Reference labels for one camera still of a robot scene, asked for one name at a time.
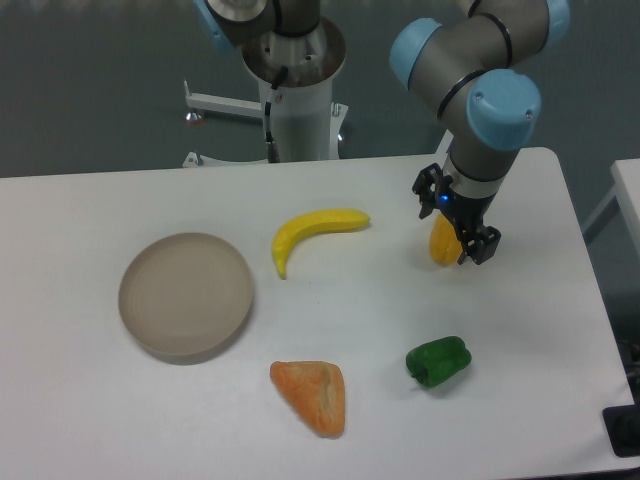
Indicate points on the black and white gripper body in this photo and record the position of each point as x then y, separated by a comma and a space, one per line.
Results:
462, 200

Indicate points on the yellow banana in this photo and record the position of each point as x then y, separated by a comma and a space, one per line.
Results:
310, 224

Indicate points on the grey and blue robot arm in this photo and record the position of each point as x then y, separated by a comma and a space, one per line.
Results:
464, 75

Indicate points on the green pepper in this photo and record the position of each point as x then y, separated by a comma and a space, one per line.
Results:
433, 363

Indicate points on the beige round plate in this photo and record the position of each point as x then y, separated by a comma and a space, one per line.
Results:
186, 297

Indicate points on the yellow pepper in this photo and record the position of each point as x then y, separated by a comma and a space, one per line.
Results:
444, 246

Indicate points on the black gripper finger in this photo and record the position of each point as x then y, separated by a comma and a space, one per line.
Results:
426, 188
479, 245

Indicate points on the black box at table edge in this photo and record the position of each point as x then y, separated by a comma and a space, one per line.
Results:
622, 425

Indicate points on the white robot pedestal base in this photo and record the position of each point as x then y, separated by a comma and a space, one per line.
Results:
300, 119

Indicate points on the orange triangular bread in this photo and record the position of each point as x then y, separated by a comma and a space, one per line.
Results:
316, 391

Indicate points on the white side table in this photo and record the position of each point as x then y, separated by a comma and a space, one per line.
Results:
622, 197

